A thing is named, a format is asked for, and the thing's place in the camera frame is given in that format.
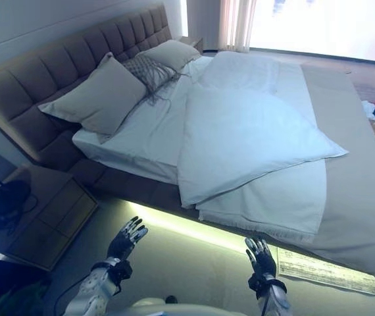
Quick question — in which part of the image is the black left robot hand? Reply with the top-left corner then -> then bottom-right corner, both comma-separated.
106,216 -> 149,263

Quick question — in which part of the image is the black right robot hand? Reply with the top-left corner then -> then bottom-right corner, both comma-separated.
244,236 -> 278,280

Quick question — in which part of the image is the white fitted bed sheet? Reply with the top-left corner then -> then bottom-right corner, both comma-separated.
72,55 -> 213,184

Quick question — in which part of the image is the beige bed runner blanket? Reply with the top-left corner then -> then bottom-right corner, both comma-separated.
252,63 -> 375,286

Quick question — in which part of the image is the white printed paper sheet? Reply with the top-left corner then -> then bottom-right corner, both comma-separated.
276,246 -> 375,300

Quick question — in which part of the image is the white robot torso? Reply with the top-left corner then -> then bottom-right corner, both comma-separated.
107,297 -> 179,316

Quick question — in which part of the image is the wooden nightstand with drawers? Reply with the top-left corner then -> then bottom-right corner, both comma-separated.
0,164 -> 99,272

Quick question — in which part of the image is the white duvet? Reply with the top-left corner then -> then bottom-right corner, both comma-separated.
176,51 -> 350,243

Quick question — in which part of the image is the large beige pillow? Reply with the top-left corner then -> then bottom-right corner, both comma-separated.
37,52 -> 147,136

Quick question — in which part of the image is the patterned fringed cushion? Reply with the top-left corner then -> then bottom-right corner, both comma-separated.
121,53 -> 191,107

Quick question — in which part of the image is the brown tufted upholstered headboard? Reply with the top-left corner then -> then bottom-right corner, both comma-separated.
0,4 -> 172,172

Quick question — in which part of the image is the cream window curtain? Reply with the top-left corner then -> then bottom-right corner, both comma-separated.
219,0 -> 258,53

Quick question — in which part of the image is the brown upholstered bed frame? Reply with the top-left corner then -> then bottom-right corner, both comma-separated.
70,160 -> 375,290

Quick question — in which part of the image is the black cable bundle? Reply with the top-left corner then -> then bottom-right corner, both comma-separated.
0,180 -> 39,235

